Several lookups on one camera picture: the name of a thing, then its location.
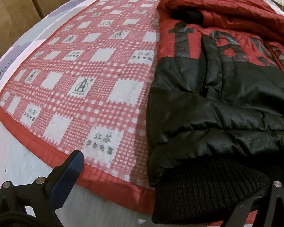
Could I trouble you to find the pastel checkered bed quilt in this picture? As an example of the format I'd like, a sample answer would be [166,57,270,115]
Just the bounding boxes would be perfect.
[0,0,284,227]

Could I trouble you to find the red and black jacket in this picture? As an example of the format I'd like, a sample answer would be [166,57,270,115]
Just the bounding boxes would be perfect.
[146,0,284,224]

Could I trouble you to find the red checkered mat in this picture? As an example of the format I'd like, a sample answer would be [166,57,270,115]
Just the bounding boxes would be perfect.
[0,0,284,226]

